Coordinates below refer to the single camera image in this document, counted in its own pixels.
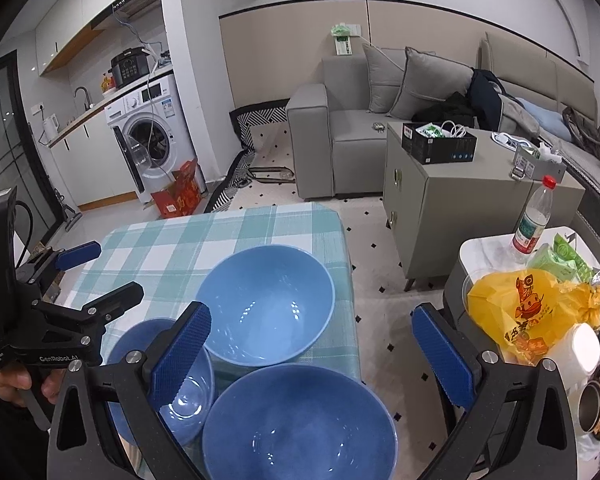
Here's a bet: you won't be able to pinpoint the grey bedside cabinet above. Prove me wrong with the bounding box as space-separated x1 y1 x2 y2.
382 121 586 291

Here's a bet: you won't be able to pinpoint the clear bottle red cap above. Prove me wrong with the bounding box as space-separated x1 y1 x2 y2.
511 175 558 256

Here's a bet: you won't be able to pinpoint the white kitchen counter cabinet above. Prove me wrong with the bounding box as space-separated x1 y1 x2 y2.
47 105 146 211

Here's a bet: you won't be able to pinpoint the metal cup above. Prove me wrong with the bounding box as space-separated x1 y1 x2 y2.
577 380 600 433

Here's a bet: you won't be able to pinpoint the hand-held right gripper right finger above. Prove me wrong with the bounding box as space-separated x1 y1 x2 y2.
411 302 578 480

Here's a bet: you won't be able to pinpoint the black pressure cooker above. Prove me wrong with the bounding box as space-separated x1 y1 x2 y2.
111 47 152 88

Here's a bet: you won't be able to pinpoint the white wall cabinets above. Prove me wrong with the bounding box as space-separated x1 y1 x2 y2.
34 0 126 77

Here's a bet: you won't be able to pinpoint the grey sofa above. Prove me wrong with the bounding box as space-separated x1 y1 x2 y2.
286 30 600 201

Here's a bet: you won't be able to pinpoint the dark clothes pile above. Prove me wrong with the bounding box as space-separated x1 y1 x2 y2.
412 67 508 131

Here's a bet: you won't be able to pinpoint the white paper cup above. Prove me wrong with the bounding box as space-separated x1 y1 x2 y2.
557 322 600 386

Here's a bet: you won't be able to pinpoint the grey tissue box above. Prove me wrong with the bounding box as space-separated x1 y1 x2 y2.
511 142 566 181

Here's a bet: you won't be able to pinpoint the small blue bowl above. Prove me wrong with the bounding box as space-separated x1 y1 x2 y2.
105 318 216 446

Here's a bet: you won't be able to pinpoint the red cardboard box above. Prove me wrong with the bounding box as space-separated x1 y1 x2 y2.
151 159 203 218

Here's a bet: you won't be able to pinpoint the range hood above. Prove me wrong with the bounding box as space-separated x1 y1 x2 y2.
91 0 162 31

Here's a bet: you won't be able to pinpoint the green packet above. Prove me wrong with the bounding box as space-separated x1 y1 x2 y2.
527 234 596 283

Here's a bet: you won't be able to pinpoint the person's left hand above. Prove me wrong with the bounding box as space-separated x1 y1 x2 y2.
0 365 64 409

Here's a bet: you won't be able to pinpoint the large blue bowl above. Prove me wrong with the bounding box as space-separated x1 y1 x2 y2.
195 245 336 367
202 364 398 480

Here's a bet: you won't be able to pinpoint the person's left forearm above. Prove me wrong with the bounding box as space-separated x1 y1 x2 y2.
0 390 56 480

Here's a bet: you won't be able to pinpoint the yellow plastic bag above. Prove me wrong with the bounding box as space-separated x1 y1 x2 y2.
467 269 600 366

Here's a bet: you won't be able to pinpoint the teal checked tablecloth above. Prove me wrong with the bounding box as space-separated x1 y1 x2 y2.
60 201 363 480

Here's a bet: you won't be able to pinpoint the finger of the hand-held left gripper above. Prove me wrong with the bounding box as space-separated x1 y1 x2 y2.
14 241 103 302
32 281 145 346

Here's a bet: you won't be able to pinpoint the light blue pillow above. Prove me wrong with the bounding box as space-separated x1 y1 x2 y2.
517 97 571 138

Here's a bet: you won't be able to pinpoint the white round side table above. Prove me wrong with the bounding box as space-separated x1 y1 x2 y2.
442 232 600 466

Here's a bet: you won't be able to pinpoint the white washing machine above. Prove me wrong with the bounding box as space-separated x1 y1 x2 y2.
105 74 206 206

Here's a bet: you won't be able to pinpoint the black open box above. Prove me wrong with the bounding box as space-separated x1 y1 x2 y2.
401 122 477 165

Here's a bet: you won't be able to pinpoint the grey cushion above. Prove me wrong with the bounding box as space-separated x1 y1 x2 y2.
362 42 411 113
387 47 473 121

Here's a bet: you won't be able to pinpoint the grey jacket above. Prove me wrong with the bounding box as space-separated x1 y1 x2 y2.
560 106 600 188

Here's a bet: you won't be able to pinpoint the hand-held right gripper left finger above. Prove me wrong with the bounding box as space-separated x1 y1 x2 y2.
47 301 213 480

